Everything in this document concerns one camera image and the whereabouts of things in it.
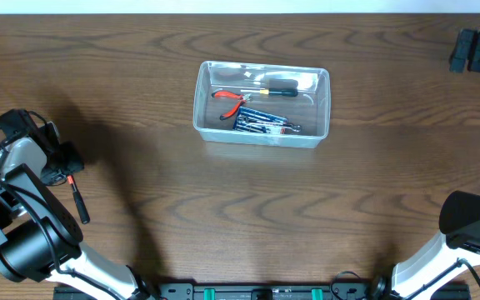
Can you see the red handled pliers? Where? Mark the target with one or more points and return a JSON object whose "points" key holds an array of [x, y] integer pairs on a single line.
{"points": [[239, 98]]}

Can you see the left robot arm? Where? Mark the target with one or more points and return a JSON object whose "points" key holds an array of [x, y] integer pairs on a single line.
{"points": [[41, 212]]}

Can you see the small hammer black handle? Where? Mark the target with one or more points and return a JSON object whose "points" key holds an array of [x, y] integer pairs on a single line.
{"points": [[78, 199]]}

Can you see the black yellow screwdriver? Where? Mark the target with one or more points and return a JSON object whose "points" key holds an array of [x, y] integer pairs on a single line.
{"points": [[271, 92]]}

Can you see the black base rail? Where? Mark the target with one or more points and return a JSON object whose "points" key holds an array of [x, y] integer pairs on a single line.
{"points": [[341, 290]]}

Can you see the silver ring wrench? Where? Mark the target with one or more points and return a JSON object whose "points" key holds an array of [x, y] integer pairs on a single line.
{"points": [[245, 123]]}

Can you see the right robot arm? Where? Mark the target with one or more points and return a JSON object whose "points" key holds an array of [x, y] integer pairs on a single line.
{"points": [[455, 248]]}

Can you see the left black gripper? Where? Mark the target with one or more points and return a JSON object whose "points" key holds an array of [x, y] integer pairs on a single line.
{"points": [[74, 163]]}

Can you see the clear plastic container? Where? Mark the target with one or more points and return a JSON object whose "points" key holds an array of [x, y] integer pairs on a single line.
{"points": [[310, 109]]}

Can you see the blue precision screwdriver set case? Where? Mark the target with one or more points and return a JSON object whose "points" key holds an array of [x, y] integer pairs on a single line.
{"points": [[259, 114]]}

